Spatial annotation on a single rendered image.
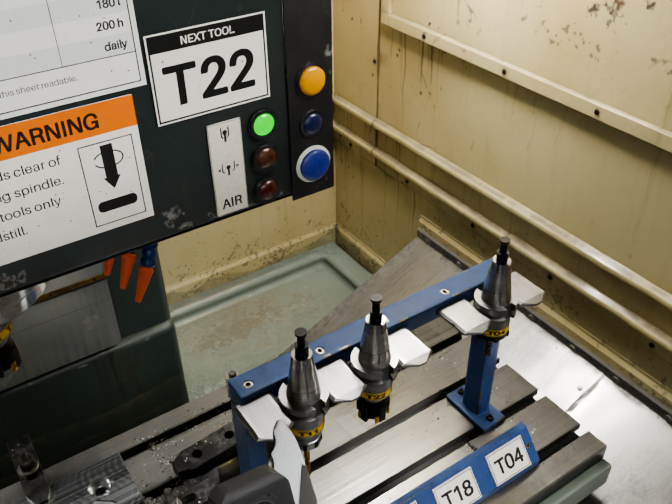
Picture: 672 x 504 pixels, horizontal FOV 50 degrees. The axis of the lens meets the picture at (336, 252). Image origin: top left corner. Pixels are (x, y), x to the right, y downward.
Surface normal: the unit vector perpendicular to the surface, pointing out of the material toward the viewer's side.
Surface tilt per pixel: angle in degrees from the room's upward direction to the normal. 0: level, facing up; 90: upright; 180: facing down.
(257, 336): 0
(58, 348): 91
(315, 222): 90
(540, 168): 90
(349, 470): 0
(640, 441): 24
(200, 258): 90
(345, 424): 0
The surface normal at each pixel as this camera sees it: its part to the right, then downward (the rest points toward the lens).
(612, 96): -0.83, 0.33
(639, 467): -0.35, -0.60
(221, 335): -0.01, -0.81
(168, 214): 0.56, 0.48
